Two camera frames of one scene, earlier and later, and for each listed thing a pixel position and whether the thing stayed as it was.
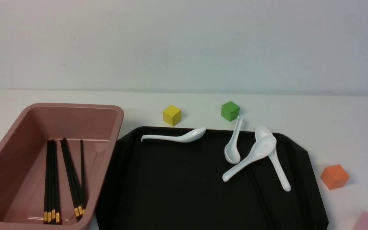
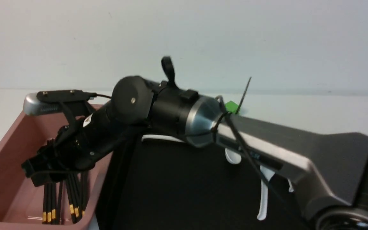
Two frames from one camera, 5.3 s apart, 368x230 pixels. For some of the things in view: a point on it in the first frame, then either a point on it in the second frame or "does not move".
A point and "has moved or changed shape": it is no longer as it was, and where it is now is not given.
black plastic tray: (179, 185) does not move
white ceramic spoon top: (265, 143) has moved or changed shape
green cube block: (230, 111) does not move
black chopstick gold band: (45, 214) does not move
